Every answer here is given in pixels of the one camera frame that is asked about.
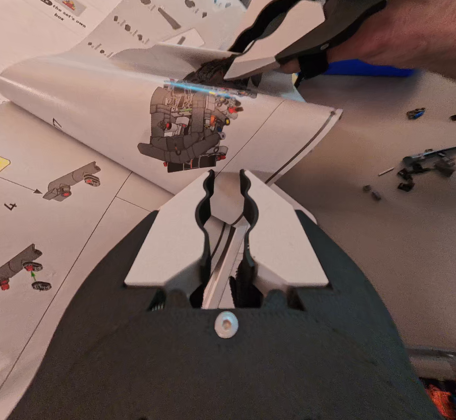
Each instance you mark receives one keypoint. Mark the large printed paper sheet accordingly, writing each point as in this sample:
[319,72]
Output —
[35,17]

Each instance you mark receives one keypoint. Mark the instruction booklet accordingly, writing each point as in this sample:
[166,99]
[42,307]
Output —
[107,106]

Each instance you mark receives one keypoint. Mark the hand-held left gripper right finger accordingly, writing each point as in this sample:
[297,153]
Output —
[288,249]

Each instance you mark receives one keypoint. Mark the blue storage bin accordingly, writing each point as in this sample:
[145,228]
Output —
[374,69]

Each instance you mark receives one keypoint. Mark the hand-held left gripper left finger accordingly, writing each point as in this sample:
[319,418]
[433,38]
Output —
[167,249]

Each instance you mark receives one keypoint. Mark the scattered loose lego pieces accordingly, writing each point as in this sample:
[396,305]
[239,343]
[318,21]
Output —
[409,174]

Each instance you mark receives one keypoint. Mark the person's right hand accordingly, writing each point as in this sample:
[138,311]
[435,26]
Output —
[409,27]

